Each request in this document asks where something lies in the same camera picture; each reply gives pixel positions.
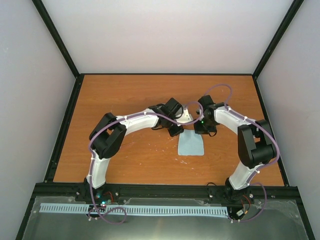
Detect light blue cleaning cloth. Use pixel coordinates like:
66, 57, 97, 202
177, 129, 205, 156

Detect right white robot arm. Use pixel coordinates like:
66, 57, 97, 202
193, 95, 279, 203

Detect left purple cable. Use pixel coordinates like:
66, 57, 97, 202
87, 100, 204, 224

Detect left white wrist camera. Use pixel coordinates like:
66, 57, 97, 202
175, 105, 194, 124

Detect slotted grey cable duct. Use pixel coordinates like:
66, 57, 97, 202
39, 203, 229, 218

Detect pink glasses case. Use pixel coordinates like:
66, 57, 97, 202
182, 105, 201, 120

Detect metal base plate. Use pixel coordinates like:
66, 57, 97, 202
22, 197, 308, 240

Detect black aluminium frame rail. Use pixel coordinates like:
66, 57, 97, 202
31, 182, 301, 205

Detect transparent brown sunglasses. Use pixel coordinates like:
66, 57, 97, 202
120, 142, 135, 148

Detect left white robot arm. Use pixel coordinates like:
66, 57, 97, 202
86, 98, 191, 202

